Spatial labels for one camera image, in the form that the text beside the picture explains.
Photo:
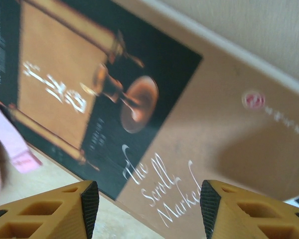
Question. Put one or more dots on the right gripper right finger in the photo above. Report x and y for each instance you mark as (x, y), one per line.
(251, 216)

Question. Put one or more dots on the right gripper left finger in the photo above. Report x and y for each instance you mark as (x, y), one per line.
(52, 214)

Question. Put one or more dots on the pink student backpack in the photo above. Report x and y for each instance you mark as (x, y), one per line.
(5, 139)

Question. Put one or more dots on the brown and black book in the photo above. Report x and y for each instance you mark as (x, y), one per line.
(189, 112)

